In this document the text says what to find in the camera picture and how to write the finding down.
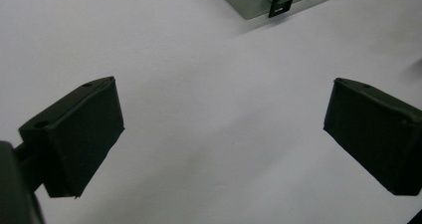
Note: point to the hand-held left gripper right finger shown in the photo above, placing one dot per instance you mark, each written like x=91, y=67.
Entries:
x=378, y=134

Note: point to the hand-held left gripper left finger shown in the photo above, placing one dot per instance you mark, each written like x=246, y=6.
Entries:
x=83, y=137

